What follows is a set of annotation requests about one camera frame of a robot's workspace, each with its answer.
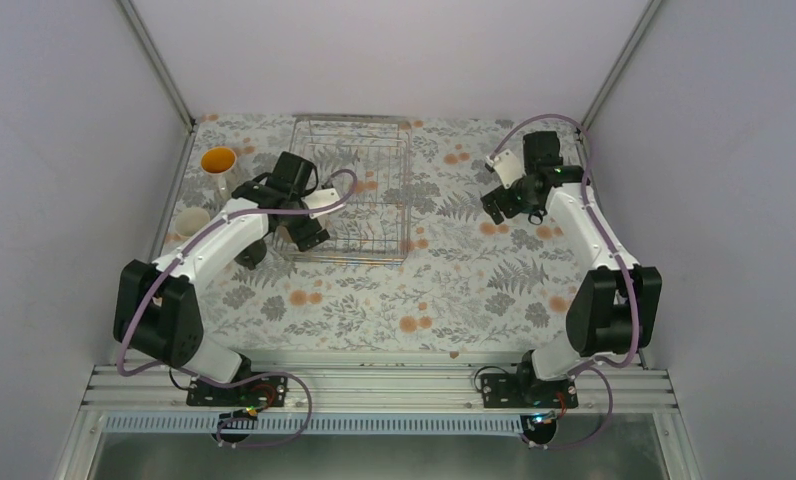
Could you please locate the black mug with white text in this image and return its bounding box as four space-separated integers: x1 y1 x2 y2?
234 240 267 270

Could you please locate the white floral mug orange inside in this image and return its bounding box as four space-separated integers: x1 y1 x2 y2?
200 146 242 202

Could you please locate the yellow mug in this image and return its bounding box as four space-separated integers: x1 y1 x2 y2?
173 207 212 241

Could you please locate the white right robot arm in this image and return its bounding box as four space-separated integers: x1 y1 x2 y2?
482 131 662 407

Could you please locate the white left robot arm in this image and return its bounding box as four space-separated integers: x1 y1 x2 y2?
113 152 353 405

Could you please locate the floral patterned table mat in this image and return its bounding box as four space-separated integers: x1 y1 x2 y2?
175 114 583 352

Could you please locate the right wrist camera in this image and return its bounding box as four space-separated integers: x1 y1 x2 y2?
485 149 525 189

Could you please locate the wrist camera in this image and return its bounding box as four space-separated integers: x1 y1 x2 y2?
302 188 346 219
485 149 525 189

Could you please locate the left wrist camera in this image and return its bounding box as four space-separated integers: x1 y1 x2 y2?
302 188 346 219

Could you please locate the metal wire dish rack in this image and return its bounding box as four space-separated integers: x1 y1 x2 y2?
273 115 412 266

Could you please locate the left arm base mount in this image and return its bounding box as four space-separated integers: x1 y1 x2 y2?
168 369 288 423

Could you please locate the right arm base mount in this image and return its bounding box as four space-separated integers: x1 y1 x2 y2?
471 366 579 446

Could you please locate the aluminium frame post left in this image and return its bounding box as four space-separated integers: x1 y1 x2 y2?
115 0 196 132

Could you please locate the aluminium frame post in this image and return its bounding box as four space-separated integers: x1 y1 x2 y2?
115 0 196 132
582 0 664 129

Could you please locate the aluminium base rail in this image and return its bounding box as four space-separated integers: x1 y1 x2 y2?
81 350 678 414

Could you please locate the aluminium frame post right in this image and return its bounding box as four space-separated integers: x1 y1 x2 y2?
582 0 664 129

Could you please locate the white slotted cable duct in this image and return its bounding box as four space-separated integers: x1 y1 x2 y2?
102 412 522 436

